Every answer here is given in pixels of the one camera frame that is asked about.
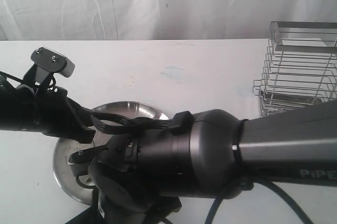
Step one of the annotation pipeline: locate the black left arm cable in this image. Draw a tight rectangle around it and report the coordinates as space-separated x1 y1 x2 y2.
89 111 193 137

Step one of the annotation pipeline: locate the round stainless steel plate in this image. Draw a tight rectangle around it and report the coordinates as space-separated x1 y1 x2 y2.
53 101 169 205

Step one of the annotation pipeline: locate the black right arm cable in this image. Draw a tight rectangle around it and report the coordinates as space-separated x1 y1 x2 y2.
205 180 314 224

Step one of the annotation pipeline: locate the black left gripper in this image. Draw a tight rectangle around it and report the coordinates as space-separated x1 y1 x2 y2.
35 88 95 144

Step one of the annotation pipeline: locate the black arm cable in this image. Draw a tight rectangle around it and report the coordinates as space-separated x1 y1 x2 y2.
89 111 193 137
205 180 314 224

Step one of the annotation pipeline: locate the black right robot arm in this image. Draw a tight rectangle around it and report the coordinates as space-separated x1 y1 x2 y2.
88 101 336 223

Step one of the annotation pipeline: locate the white backdrop curtain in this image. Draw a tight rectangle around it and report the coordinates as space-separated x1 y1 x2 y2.
1 0 336 40

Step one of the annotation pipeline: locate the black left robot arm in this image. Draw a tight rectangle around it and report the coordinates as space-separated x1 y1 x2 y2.
1 72 95 144

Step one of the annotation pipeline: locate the steel wire utensil rack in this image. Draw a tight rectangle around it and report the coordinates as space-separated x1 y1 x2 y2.
253 21 336 117

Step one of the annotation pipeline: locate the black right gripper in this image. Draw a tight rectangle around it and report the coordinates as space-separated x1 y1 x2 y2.
89 139 182 223

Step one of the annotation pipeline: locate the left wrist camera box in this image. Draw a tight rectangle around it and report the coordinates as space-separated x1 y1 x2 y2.
31 47 75 78

